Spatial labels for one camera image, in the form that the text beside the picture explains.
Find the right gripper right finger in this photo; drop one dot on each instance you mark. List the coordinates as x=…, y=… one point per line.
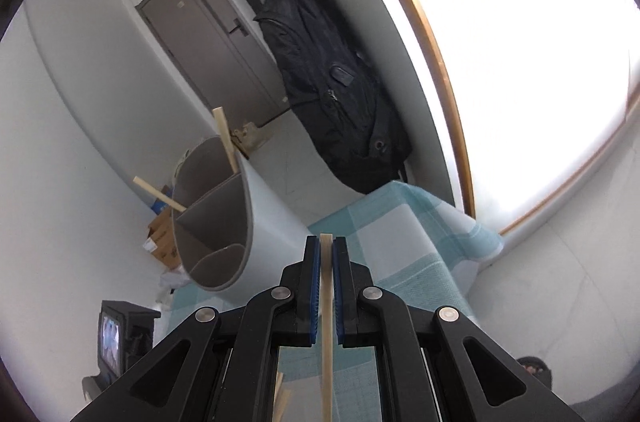
x=434, y=366

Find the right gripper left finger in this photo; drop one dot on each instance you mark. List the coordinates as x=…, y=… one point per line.
x=220, y=366

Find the wooden chopstick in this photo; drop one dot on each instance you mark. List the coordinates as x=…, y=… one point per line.
x=278, y=386
x=327, y=328
x=280, y=404
x=157, y=194
x=225, y=137

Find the brown cardboard box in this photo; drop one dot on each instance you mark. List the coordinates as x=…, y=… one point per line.
x=161, y=240

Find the teal checkered tablecloth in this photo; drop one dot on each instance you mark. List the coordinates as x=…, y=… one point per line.
x=417, y=246

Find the white utensil holder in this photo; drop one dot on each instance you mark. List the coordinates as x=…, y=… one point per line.
x=236, y=235

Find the beige tote bag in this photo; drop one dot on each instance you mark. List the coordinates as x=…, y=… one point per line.
x=249, y=139

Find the black backpack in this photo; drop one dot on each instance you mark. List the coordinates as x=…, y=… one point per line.
x=335, y=93

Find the grey door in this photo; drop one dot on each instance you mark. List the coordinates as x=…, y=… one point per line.
x=220, y=56

